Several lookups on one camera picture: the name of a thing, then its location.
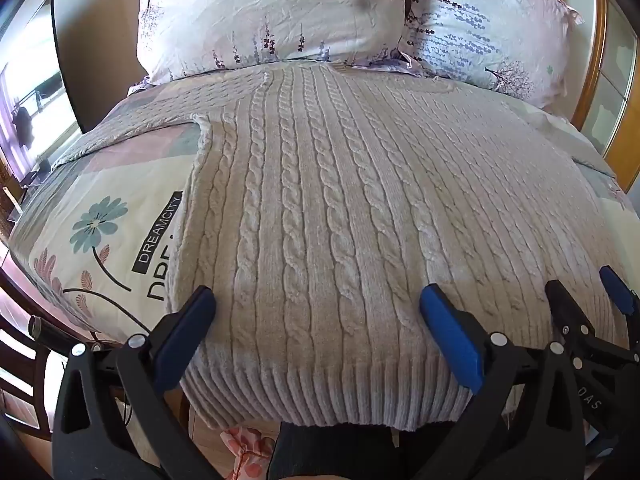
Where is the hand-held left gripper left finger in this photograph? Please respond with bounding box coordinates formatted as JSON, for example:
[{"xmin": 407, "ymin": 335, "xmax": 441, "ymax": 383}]
[{"xmin": 51, "ymin": 285, "xmax": 222, "ymax": 480}]

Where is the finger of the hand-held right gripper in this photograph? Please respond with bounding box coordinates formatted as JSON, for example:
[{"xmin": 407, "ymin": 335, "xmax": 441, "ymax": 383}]
[
  {"xmin": 599, "ymin": 265, "xmax": 640, "ymax": 342},
  {"xmin": 545, "ymin": 279, "xmax": 610, "ymax": 362}
]

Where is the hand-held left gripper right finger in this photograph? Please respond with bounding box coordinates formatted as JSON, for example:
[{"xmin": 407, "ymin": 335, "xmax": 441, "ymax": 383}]
[{"xmin": 406, "ymin": 283, "xmax": 587, "ymax": 480}]

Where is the cream cable knit sweater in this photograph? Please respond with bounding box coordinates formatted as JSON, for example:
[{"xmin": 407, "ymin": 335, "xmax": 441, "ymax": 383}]
[{"xmin": 52, "ymin": 57, "xmax": 622, "ymax": 433}]

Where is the black cylinder with metal tip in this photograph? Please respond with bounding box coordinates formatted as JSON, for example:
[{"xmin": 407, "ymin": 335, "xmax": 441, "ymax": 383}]
[{"xmin": 29, "ymin": 315, "xmax": 103, "ymax": 353}]

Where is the pink floral slipper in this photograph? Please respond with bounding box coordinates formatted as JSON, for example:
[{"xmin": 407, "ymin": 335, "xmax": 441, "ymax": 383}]
[{"xmin": 220, "ymin": 426, "xmax": 277, "ymax": 480}]

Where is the floral printed bed sheet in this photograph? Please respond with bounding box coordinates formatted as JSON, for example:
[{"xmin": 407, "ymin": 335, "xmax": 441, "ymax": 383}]
[{"xmin": 10, "ymin": 72, "xmax": 632, "ymax": 348}]

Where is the dark wooden chair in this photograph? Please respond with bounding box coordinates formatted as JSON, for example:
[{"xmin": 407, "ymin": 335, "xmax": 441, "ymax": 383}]
[{"xmin": 0, "ymin": 260, "xmax": 68, "ymax": 432}]

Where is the person's dark trouser leg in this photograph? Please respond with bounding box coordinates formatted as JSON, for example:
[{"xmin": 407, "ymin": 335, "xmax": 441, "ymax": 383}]
[{"xmin": 267, "ymin": 419, "xmax": 403, "ymax": 480}]

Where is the wooden headboard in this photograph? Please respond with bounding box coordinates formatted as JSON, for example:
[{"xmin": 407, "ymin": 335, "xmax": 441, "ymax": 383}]
[{"xmin": 520, "ymin": 0, "xmax": 640, "ymax": 197}]

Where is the floral pillow with blue print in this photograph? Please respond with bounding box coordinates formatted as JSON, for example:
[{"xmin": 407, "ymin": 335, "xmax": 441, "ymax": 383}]
[{"xmin": 399, "ymin": 0, "xmax": 584, "ymax": 109}]

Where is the pink floral pillow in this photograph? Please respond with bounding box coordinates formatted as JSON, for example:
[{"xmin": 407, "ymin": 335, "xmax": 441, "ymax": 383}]
[{"xmin": 127, "ymin": 0, "xmax": 408, "ymax": 86}]

